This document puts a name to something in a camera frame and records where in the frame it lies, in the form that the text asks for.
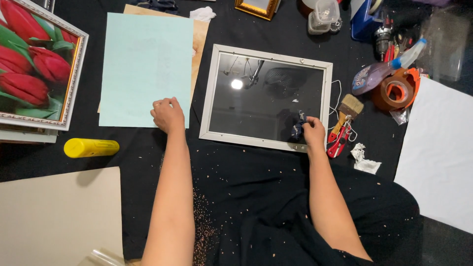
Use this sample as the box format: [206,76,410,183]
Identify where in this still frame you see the brown cardboard sheet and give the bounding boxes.
[97,4,210,113]

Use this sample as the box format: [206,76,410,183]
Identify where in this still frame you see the gold picture frame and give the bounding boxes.
[234,0,281,21]

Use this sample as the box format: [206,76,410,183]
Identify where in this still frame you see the large white sheet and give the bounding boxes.
[394,76,473,235]

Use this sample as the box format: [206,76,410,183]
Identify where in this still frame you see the blue plastic box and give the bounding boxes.
[350,0,385,42]

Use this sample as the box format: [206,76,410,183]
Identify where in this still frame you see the clear plastic container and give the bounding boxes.
[308,11,332,35]
[314,0,341,25]

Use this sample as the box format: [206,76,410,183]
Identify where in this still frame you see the wooden paintbrush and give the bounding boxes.
[330,94,364,143]

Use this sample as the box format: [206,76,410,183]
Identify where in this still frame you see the crumpled white paper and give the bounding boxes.
[350,143,382,175]

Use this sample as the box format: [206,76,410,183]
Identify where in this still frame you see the small clear plastic bag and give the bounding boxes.
[389,107,411,126]

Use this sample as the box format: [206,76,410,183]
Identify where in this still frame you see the yellow tube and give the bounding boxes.
[64,138,120,159]

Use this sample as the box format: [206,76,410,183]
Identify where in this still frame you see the red-handled tools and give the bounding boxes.
[384,33,413,63]

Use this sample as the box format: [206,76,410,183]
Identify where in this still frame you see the large clear plastic bag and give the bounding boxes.
[419,7,472,83]

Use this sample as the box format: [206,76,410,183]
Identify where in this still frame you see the person's black garment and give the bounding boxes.
[159,140,424,266]

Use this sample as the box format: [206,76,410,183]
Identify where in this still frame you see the white picture frame with glass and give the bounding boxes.
[199,44,333,153]

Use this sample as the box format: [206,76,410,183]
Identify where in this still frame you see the plain white picture frame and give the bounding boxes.
[0,124,58,144]

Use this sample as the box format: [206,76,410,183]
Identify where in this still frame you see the clear plastic roll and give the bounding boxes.
[78,248,126,266]

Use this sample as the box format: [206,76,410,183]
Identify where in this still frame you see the white string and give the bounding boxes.
[327,79,358,143]

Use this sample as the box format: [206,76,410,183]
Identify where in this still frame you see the red-handled cutter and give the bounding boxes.
[327,120,352,159]

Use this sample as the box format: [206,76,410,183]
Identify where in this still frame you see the dark crumpled cloth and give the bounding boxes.
[129,0,179,12]

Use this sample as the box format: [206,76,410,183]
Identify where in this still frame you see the framed red tulip picture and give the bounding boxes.
[0,0,89,131]

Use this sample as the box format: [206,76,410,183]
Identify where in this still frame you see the person's right hand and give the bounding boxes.
[302,116,326,148]

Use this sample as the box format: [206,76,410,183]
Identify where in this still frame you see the orange tape dispenser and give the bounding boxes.
[371,67,422,112]

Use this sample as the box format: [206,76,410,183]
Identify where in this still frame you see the beige board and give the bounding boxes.
[0,166,124,266]

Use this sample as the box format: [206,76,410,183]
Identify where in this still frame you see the crumpled white tissue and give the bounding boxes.
[189,6,217,23]

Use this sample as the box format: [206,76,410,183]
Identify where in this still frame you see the black power drill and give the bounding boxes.
[373,17,393,62]

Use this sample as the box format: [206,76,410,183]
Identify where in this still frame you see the person's left hand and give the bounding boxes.
[150,97,185,134]

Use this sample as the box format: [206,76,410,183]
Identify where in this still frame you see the light blue paper sheet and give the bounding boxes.
[99,13,194,129]

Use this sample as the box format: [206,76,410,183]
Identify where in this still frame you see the spray bottle with blue nozzle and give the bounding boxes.
[351,38,428,97]

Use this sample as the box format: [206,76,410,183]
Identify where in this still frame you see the dark blue cleaning cloth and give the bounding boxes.
[290,110,308,140]

